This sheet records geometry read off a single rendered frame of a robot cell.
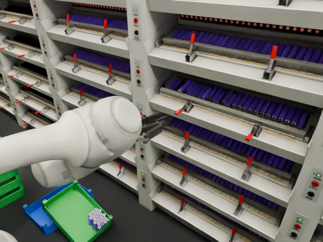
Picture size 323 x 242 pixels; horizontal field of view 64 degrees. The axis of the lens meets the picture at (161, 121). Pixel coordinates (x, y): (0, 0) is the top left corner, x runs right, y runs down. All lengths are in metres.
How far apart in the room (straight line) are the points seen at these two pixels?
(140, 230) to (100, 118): 1.06
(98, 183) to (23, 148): 1.28
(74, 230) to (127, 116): 1.07
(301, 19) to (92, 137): 0.57
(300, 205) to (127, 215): 0.88
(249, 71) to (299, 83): 0.14
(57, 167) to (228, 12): 0.61
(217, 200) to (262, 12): 0.76
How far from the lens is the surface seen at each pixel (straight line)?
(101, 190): 1.65
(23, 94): 2.27
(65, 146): 0.45
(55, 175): 0.58
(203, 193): 1.19
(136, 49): 1.04
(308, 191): 0.93
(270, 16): 0.77
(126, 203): 1.56
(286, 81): 0.81
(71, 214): 1.49
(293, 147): 0.88
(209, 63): 0.89
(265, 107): 0.95
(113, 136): 0.44
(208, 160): 1.06
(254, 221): 1.14
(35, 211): 1.65
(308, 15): 0.75
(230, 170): 1.03
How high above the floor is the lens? 1.15
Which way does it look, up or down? 31 degrees down
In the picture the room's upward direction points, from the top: straight up
